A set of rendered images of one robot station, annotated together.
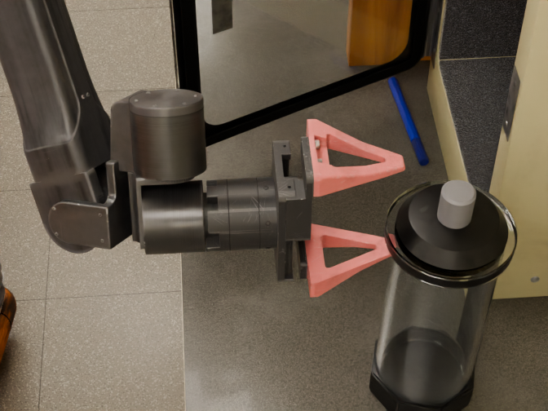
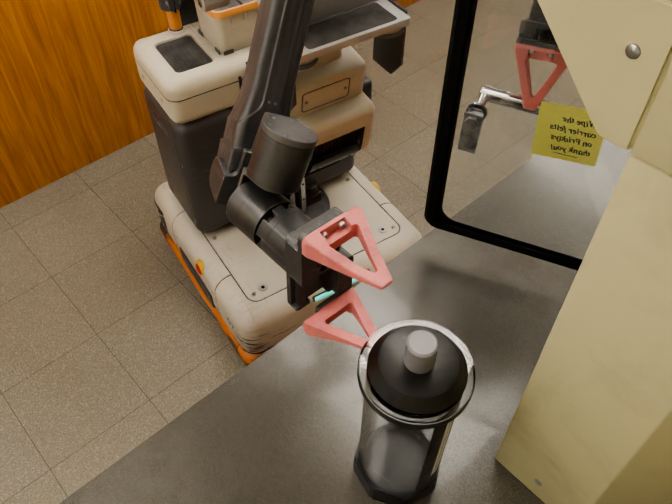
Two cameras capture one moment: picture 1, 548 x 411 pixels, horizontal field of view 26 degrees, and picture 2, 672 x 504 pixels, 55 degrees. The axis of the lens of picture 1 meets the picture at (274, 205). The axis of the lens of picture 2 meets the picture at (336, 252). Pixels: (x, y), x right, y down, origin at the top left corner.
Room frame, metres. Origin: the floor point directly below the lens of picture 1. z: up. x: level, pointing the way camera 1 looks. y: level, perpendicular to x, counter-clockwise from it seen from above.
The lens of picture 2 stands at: (0.39, -0.34, 1.68)
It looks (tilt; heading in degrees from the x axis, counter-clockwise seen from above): 49 degrees down; 52
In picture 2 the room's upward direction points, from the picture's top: straight up
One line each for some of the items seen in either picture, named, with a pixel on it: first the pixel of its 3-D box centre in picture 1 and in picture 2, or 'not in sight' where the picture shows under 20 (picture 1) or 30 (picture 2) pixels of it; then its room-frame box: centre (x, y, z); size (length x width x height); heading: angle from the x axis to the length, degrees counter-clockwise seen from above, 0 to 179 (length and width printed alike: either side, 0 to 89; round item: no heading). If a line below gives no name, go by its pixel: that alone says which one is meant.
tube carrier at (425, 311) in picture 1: (435, 306); (405, 419); (0.64, -0.14, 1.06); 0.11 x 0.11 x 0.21
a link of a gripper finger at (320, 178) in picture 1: (342, 178); (349, 264); (0.63, -0.05, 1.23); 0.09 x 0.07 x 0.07; 94
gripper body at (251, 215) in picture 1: (251, 214); (299, 246); (0.63, 0.02, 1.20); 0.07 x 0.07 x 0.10; 4
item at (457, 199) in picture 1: (453, 218); (418, 361); (0.64, -0.15, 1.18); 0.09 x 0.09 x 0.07
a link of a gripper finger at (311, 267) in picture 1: (338, 238); (346, 310); (0.63, -0.05, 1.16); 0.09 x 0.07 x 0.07; 94
